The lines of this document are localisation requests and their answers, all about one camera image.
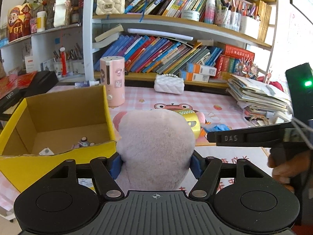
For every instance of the stack of papers and booklets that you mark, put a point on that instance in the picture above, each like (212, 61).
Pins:
(262, 104)

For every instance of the black box on left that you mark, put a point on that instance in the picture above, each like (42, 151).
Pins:
(41, 83)

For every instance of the orange white box upper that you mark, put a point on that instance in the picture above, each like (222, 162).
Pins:
(201, 69)

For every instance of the white quilted purse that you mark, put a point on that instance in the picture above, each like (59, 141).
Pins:
(169, 83)

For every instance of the red thick dictionary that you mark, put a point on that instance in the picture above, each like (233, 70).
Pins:
(236, 52)

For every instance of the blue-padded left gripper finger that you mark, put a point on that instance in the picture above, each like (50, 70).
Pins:
(207, 173)
(105, 172)

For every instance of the orange white box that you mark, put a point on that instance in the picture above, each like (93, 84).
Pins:
(201, 69)
(186, 76)

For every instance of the pink cartoon desk mat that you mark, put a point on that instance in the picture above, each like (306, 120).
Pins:
(228, 155)

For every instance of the right hand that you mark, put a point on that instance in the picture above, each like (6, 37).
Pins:
(297, 165)

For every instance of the small items in box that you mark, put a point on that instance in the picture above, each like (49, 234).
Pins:
(83, 142)

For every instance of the cream quilted handbag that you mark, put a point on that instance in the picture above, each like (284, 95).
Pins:
(108, 7)

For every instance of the white wooden bookshelf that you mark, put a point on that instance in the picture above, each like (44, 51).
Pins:
(93, 25)

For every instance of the red tassel ornament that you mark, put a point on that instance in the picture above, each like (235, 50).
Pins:
(63, 61)

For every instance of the pink plush toy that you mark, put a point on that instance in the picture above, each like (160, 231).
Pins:
(156, 147)

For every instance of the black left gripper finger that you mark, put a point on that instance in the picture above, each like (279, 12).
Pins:
(262, 136)

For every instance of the pink cylindrical humidifier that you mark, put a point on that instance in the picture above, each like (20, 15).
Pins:
(112, 75)

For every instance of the fortune god figurine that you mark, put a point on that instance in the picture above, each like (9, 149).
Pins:
(18, 21)

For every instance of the yellow cardboard box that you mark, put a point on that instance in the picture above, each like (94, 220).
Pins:
(55, 120)

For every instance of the blue crumpled wrapper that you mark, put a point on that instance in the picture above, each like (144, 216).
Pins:
(214, 127)

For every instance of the orange white box lower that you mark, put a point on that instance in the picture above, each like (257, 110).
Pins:
(186, 76)

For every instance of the gold tape roll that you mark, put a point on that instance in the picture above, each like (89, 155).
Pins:
(194, 120)

